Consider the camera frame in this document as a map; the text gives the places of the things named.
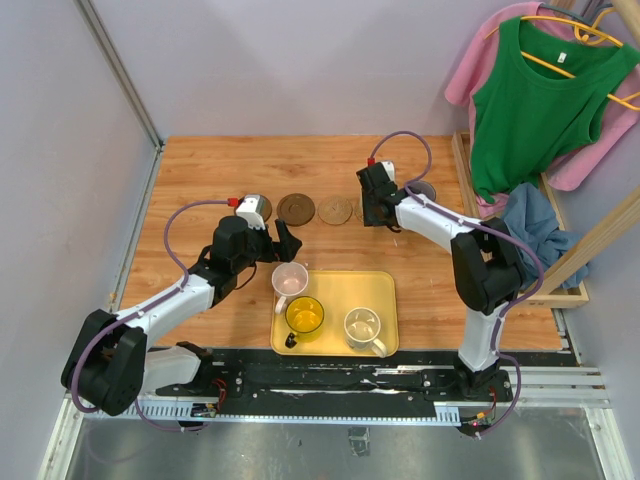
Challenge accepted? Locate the grey hanger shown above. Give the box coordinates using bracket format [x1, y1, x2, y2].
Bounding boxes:
[540, 0, 616, 28]

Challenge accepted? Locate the woven coaster front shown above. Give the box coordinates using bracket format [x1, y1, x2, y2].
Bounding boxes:
[354, 197, 364, 223]

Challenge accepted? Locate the woven coaster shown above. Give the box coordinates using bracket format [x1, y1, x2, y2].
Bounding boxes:
[318, 196, 353, 226]
[354, 197, 364, 223]

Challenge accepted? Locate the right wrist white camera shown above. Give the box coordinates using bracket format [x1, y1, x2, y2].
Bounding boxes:
[380, 160, 396, 182]

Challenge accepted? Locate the yellow black cup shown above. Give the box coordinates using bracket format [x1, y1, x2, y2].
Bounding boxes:
[285, 296, 325, 349]

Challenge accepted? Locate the pink cup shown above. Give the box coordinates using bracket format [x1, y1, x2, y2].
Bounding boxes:
[271, 262, 309, 315]

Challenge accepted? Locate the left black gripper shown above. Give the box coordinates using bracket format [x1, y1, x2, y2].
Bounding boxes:
[233, 219, 302, 273]

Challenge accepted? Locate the wrist white camera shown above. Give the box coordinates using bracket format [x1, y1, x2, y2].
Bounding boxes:
[380, 160, 396, 182]
[235, 194, 265, 230]

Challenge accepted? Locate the yellow plastic tray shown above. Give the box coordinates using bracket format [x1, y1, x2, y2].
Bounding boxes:
[270, 270, 399, 357]

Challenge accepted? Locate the beige cup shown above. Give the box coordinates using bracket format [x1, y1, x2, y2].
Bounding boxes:
[343, 307, 388, 358]

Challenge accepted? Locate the woven coaster back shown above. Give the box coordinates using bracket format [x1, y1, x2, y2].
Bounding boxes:
[318, 196, 353, 226]

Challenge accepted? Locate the purple black cup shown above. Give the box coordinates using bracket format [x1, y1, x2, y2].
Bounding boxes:
[408, 180, 436, 202]

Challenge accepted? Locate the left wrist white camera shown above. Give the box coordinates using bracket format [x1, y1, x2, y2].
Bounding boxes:
[235, 194, 265, 230]

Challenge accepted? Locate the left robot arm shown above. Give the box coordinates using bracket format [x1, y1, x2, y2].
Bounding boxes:
[61, 216, 302, 416]

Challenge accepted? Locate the yellow hanger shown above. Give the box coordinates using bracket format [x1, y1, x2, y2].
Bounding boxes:
[484, 5, 640, 112]

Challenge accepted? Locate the green tank top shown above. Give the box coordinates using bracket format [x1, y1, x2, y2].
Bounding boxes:
[471, 17, 639, 204]

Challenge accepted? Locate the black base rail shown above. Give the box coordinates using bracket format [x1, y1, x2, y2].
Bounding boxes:
[153, 349, 514, 418]

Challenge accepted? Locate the blue cloth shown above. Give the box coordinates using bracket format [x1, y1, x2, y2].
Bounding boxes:
[502, 183, 582, 271]

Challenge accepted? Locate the dark brown coaster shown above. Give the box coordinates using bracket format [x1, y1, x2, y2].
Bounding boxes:
[242, 194, 273, 222]
[277, 193, 315, 227]

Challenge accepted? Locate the pink t-shirt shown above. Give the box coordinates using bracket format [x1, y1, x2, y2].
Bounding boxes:
[445, 1, 639, 191]

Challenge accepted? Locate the wooden rack frame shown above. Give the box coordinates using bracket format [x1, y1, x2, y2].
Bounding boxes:
[451, 0, 640, 309]

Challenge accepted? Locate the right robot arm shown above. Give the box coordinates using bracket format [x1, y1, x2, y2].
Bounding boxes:
[356, 162, 525, 400]

